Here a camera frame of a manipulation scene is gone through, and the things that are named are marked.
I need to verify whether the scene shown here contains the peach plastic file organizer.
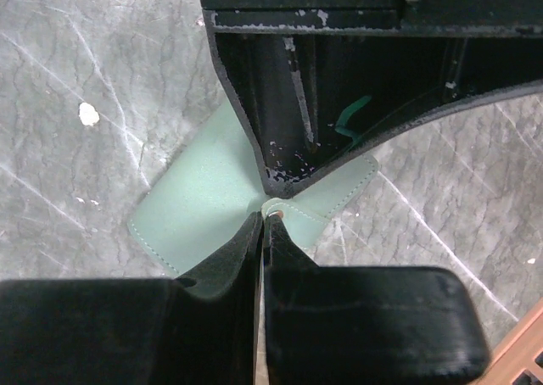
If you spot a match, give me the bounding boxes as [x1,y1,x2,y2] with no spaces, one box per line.
[473,299,543,385]

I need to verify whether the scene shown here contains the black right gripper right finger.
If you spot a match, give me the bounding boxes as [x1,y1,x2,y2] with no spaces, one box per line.
[263,215,491,384]

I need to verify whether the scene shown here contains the green card holder wallet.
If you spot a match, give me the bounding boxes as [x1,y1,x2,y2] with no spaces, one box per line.
[128,103,378,276]

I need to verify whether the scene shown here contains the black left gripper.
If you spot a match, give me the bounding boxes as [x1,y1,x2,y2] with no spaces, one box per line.
[200,0,542,198]

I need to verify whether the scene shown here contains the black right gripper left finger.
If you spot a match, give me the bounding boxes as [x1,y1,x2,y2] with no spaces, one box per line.
[1,213,262,384]

